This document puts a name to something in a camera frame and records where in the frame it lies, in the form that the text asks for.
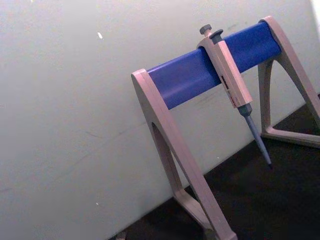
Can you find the beige stand with blue bar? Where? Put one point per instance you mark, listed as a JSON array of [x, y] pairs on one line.
[[185, 77]]

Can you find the beige pipette with grey tip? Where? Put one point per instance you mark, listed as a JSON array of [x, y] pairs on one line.
[[231, 80]]

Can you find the black table cloth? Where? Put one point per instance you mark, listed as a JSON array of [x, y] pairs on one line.
[[262, 197]]

